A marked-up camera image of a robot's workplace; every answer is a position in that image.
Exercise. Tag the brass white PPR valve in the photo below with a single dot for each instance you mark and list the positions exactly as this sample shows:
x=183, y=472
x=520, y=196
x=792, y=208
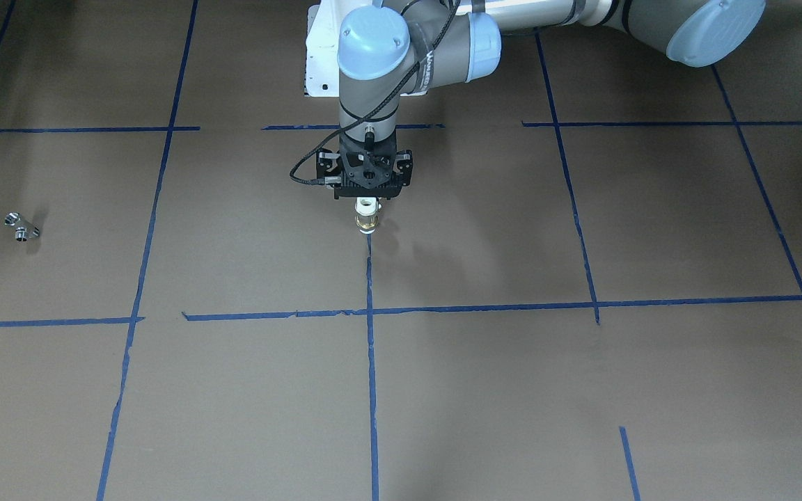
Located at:
x=367, y=214

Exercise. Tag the chrome threaded pipe fitting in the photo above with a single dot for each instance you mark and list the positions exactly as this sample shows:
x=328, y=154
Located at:
x=23, y=229

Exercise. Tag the brown paper table mat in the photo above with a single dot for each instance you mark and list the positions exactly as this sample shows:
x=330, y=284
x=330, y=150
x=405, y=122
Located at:
x=592, y=289

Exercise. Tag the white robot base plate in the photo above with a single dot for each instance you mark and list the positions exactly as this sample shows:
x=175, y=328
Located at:
x=321, y=66

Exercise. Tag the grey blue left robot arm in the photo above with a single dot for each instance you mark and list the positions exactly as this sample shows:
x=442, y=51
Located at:
x=369, y=54

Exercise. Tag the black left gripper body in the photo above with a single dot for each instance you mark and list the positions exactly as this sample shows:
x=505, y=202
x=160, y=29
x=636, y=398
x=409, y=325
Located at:
x=324, y=167

